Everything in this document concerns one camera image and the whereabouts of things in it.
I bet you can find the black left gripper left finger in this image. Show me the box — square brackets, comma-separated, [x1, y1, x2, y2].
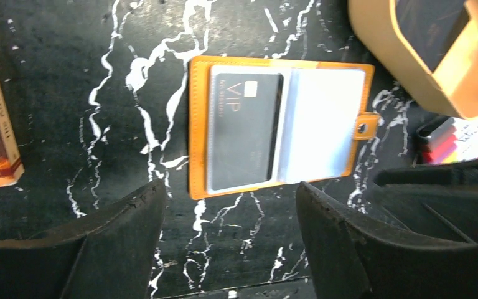
[0, 179, 166, 298]

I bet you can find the orange leather card holder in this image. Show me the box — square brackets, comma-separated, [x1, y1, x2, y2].
[189, 56, 379, 200]

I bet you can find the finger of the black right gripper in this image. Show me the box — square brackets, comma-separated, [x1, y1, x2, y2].
[367, 159, 478, 243]

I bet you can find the stack of black cards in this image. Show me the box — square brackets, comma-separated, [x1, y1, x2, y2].
[395, 0, 470, 72]

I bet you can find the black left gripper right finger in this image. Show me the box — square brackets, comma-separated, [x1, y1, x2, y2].
[296, 183, 478, 298]

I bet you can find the pack of coloured markers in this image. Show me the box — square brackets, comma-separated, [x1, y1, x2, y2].
[415, 115, 478, 164]

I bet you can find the yellow oval tray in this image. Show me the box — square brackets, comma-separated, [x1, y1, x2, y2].
[348, 0, 478, 120]

